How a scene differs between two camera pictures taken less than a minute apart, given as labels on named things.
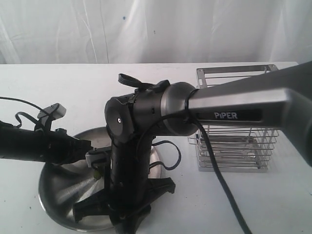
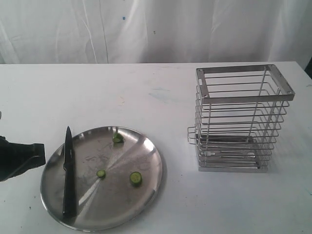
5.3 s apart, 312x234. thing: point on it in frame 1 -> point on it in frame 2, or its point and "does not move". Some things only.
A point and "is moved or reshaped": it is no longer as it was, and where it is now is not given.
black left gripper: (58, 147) -> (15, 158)
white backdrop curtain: (45, 31) does not move
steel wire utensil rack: (235, 148) does not move
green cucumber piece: (97, 174) is moved or reshaped
